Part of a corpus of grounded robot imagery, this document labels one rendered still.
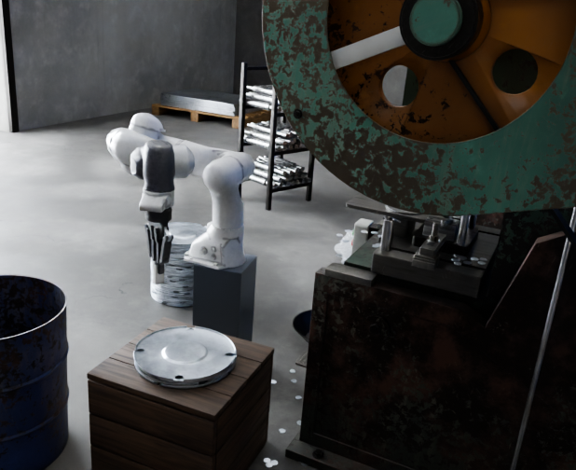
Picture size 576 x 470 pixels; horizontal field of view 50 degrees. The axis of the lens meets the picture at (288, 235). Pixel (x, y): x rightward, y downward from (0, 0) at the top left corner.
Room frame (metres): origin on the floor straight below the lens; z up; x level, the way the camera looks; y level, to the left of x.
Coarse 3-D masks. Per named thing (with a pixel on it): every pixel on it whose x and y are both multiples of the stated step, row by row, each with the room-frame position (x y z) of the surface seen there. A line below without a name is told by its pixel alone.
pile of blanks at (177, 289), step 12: (180, 252) 2.54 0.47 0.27; (168, 264) 2.55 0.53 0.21; (180, 264) 2.54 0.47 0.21; (192, 264) 2.56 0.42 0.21; (168, 276) 2.56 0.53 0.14; (180, 276) 2.55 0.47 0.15; (192, 276) 2.57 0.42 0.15; (156, 288) 2.59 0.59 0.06; (168, 288) 2.55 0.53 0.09; (180, 288) 2.55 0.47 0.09; (192, 288) 2.56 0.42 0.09; (156, 300) 2.59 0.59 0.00; (168, 300) 2.55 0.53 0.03; (180, 300) 2.55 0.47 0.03; (192, 300) 2.57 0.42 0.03
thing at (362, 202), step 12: (348, 204) 1.81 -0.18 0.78; (360, 204) 1.82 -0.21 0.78; (372, 204) 1.83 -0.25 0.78; (384, 204) 1.84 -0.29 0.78; (384, 216) 1.79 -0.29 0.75; (396, 216) 1.75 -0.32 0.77; (408, 216) 1.74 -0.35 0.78; (420, 216) 1.74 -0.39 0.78; (396, 228) 1.77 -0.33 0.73; (408, 228) 1.76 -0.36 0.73
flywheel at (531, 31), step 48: (336, 0) 1.50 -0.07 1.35; (384, 0) 1.46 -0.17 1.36; (432, 0) 1.28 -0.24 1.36; (480, 0) 1.34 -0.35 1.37; (528, 0) 1.33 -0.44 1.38; (336, 48) 1.50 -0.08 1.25; (384, 48) 1.40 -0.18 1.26; (432, 48) 1.29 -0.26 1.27; (480, 48) 1.37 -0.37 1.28; (528, 48) 1.33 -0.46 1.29; (384, 96) 1.47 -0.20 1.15; (432, 96) 1.40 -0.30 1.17; (480, 96) 1.36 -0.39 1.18; (528, 96) 1.32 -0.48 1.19
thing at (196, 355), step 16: (160, 336) 1.63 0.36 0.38; (176, 336) 1.64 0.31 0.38; (192, 336) 1.65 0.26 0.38; (208, 336) 1.65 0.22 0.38; (224, 336) 1.65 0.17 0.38; (144, 352) 1.53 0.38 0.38; (160, 352) 1.54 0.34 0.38; (176, 352) 1.54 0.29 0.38; (192, 352) 1.54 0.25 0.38; (208, 352) 1.56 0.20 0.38; (224, 352) 1.56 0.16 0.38; (144, 368) 1.45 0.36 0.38; (160, 368) 1.46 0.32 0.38; (176, 368) 1.46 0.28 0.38; (192, 368) 1.47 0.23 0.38; (208, 368) 1.48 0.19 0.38; (224, 368) 1.47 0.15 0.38
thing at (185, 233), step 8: (168, 224) 2.80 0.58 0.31; (176, 224) 2.81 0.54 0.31; (184, 224) 2.82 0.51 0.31; (192, 224) 2.83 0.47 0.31; (176, 232) 2.68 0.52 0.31; (184, 232) 2.69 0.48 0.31; (192, 232) 2.70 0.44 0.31; (200, 232) 2.72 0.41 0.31; (176, 240) 2.60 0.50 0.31; (184, 240) 2.61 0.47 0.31; (192, 240) 2.62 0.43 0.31
